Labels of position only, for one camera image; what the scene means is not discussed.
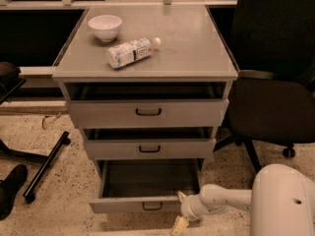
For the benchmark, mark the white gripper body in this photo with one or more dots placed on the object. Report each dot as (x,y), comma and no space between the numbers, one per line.
(189,208)

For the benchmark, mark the grey bottom drawer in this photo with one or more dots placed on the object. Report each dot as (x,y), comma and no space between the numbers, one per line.
(146,185)

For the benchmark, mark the grey drawer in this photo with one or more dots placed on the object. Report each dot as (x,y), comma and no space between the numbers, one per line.
(146,113)
(150,149)
(146,185)

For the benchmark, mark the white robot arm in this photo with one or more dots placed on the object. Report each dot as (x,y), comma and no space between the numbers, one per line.
(281,202)

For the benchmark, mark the grey middle drawer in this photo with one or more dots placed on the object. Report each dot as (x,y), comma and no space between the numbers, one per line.
(150,149)

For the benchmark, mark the grey top drawer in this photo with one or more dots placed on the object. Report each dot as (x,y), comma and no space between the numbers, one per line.
(146,113)

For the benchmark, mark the grey drawer cabinet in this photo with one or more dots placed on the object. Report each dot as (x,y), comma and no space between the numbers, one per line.
(191,63)

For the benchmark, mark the plastic bottle with white label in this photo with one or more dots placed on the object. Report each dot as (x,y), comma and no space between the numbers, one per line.
(132,51)

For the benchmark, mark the black office chair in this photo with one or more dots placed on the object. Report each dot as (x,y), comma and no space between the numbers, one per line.
(272,100)

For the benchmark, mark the white ceramic bowl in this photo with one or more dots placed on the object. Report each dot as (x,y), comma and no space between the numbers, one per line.
(105,27)

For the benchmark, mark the black chair base left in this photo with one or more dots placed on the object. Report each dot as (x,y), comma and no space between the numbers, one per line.
(9,82)

